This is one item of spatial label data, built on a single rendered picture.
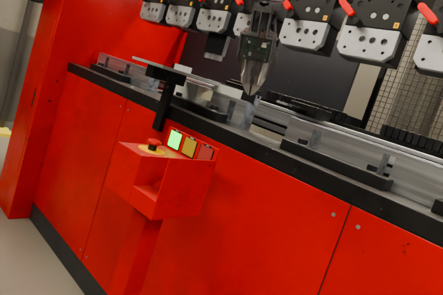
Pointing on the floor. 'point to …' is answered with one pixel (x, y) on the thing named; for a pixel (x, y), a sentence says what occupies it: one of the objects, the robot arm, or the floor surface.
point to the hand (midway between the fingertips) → (250, 89)
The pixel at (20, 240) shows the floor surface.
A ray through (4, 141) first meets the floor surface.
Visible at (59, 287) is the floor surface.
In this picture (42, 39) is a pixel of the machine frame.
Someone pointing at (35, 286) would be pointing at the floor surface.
